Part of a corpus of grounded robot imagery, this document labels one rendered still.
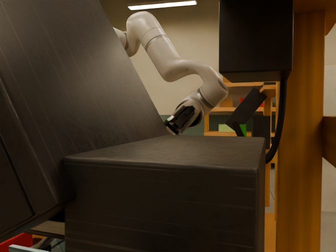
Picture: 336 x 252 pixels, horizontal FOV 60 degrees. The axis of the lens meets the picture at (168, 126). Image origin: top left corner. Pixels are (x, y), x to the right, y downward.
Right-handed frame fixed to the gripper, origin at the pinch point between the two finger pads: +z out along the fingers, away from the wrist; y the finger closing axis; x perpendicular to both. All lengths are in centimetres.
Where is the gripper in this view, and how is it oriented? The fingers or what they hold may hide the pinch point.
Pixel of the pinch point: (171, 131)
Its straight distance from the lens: 69.8
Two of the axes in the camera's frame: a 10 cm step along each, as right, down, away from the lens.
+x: 7.4, 6.7, -0.4
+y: 5.9, -6.8, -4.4
